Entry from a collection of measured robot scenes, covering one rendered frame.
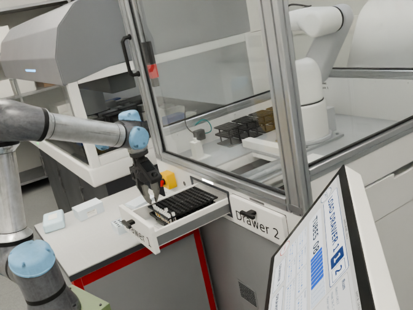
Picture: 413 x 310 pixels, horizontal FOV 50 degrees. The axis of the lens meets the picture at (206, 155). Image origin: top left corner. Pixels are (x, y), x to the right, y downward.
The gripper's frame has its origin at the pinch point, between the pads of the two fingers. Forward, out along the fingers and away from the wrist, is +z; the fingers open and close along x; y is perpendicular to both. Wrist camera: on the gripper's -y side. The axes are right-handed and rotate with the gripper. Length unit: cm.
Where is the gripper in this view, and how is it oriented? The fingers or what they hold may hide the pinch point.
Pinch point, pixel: (153, 200)
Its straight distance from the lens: 171.8
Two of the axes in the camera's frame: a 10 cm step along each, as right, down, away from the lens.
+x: -8.2, 3.4, -4.6
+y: -5.4, -1.7, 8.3
